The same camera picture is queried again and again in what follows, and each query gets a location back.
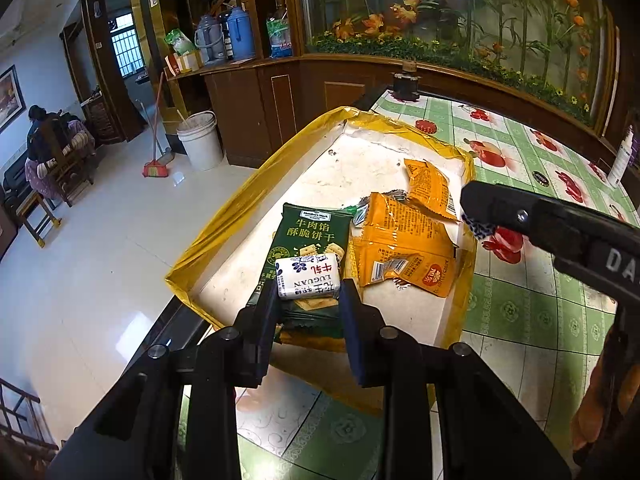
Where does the fruit print tablecloth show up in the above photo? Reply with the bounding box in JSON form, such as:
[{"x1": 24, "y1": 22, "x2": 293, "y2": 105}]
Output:
[{"x1": 175, "y1": 85, "x2": 640, "y2": 480}]

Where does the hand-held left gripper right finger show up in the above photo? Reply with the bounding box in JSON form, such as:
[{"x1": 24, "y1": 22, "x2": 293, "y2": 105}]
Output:
[{"x1": 339, "y1": 279, "x2": 572, "y2": 480}]

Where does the green bag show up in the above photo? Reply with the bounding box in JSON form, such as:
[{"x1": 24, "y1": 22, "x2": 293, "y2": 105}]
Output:
[{"x1": 165, "y1": 28, "x2": 197, "y2": 56}]

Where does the small dark jar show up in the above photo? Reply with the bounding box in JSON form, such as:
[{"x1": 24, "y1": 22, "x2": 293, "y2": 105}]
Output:
[{"x1": 391, "y1": 60, "x2": 421, "y2": 101}]

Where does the glass case with artificial flowers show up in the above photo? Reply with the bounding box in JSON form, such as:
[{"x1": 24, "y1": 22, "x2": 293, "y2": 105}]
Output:
[{"x1": 295, "y1": 0, "x2": 618, "y2": 126}]

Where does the framed wall picture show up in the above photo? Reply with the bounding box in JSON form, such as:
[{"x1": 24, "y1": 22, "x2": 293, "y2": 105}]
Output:
[{"x1": 0, "y1": 65, "x2": 27, "y2": 133}]

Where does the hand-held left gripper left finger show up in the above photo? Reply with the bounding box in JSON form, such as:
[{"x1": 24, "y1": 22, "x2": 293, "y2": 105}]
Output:
[{"x1": 47, "y1": 287, "x2": 279, "y2": 480}]

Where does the plastic water bottle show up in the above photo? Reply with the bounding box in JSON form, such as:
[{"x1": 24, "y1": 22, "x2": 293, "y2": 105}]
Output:
[{"x1": 266, "y1": 12, "x2": 294, "y2": 59}]

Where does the grey thermos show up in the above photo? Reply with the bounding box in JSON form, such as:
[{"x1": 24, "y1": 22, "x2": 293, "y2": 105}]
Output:
[{"x1": 194, "y1": 14, "x2": 227, "y2": 65}]

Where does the blue thermos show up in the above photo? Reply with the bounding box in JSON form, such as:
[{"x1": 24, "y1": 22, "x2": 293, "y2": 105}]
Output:
[{"x1": 225, "y1": 6, "x2": 257, "y2": 60}]

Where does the yellow tray with white lining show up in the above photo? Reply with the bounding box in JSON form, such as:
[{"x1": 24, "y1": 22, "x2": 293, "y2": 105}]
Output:
[{"x1": 165, "y1": 105, "x2": 478, "y2": 413}]

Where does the orange and white box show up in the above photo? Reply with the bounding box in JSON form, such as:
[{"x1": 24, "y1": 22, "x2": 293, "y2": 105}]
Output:
[{"x1": 166, "y1": 52, "x2": 203, "y2": 77}]

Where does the small white candy packet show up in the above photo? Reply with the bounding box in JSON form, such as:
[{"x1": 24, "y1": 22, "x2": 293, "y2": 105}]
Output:
[
  {"x1": 276, "y1": 252, "x2": 345, "y2": 301},
  {"x1": 462, "y1": 212, "x2": 498, "y2": 241}
]

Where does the person's right hand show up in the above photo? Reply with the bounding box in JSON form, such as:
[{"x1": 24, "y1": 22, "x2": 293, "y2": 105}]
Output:
[{"x1": 572, "y1": 327, "x2": 640, "y2": 453}]

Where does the red broom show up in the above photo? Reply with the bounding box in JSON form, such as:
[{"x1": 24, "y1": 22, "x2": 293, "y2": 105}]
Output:
[{"x1": 142, "y1": 71, "x2": 176, "y2": 178}]

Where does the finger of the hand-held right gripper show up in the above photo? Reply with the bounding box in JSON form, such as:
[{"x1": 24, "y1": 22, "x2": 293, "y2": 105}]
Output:
[{"x1": 459, "y1": 180, "x2": 602, "y2": 267}]

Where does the wooden cabinet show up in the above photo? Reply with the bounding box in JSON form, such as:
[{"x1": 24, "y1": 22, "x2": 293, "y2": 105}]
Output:
[{"x1": 165, "y1": 55, "x2": 616, "y2": 171}]

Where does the orange snack packet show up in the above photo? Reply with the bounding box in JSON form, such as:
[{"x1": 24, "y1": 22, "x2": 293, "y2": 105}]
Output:
[
  {"x1": 350, "y1": 192, "x2": 461, "y2": 301},
  {"x1": 402, "y1": 157, "x2": 463, "y2": 223}
]

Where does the white bucket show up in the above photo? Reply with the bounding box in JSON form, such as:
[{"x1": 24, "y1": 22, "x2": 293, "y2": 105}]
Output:
[{"x1": 176, "y1": 111, "x2": 224, "y2": 171}]

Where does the dark green cracker packet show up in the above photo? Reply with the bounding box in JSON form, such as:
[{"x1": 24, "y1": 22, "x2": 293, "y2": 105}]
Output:
[{"x1": 260, "y1": 202, "x2": 356, "y2": 351}]

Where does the white spray bottle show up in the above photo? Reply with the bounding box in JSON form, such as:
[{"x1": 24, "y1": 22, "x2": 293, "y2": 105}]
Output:
[{"x1": 606, "y1": 125, "x2": 636, "y2": 188}]

